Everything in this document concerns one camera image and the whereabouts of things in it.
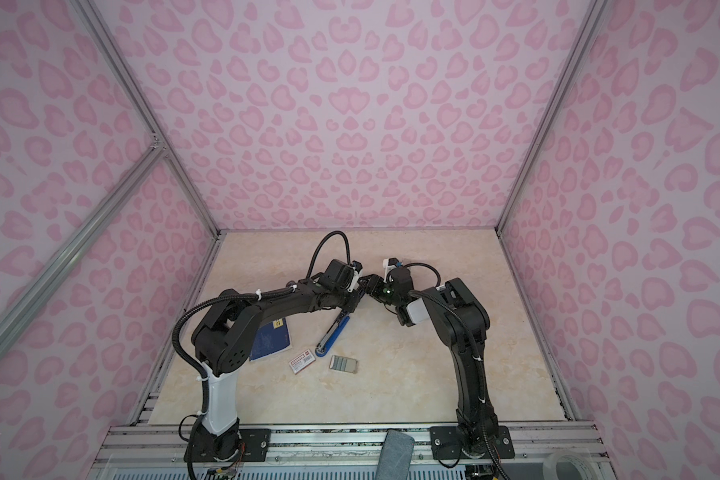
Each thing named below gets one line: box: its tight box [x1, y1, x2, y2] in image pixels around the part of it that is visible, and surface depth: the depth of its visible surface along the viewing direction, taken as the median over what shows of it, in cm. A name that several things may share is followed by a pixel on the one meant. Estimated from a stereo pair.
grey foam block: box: [375, 429, 415, 480], surface depth 71 cm
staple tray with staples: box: [329, 355, 358, 374], surface depth 88 cm
